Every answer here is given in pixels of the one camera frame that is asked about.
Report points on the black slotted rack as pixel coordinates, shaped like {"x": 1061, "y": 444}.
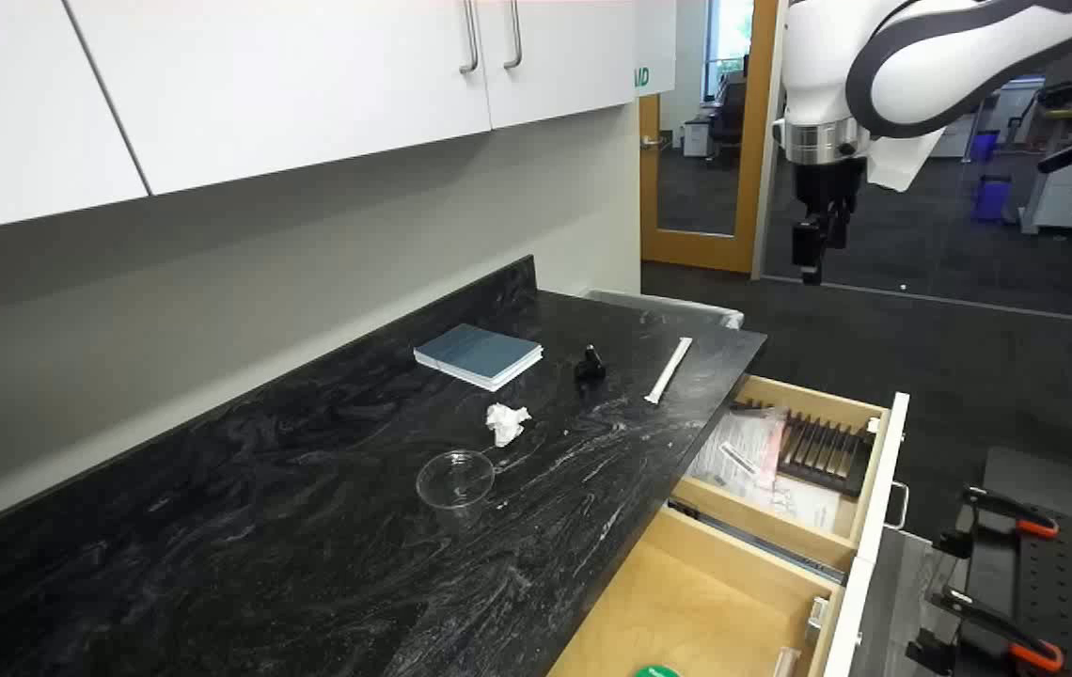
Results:
{"x": 824, "y": 453}

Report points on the blue book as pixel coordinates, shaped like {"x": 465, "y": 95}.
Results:
{"x": 479, "y": 357}

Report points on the green plaid tape dispenser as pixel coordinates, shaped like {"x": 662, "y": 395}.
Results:
{"x": 656, "y": 670}

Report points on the white paper sheets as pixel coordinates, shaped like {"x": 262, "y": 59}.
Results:
{"x": 747, "y": 457}

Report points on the crumpled white paper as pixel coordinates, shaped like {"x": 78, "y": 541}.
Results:
{"x": 506, "y": 423}

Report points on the wooden drawer with tape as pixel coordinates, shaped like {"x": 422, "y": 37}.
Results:
{"x": 697, "y": 604}

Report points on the small black object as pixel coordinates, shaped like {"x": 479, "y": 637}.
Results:
{"x": 592, "y": 368}

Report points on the white stick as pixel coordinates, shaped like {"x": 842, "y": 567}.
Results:
{"x": 671, "y": 370}

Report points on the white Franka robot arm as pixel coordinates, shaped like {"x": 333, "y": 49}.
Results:
{"x": 935, "y": 61}

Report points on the wooden framed glass door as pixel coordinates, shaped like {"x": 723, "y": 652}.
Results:
{"x": 753, "y": 137}

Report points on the wooden drawer with papers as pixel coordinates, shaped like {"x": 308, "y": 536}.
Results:
{"x": 761, "y": 520}

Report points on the clear glass bowl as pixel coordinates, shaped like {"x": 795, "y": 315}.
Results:
{"x": 458, "y": 481}

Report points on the narrow white cabinet door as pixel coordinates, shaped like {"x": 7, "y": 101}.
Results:
{"x": 573, "y": 49}

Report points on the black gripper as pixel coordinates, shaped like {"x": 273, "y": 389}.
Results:
{"x": 829, "y": 195}

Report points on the wide white cabinet door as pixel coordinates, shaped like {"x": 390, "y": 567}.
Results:
{"x": 273, "y": 77}

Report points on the blue storage bin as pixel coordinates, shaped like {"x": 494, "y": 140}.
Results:
{"x": 990, "y": 190}

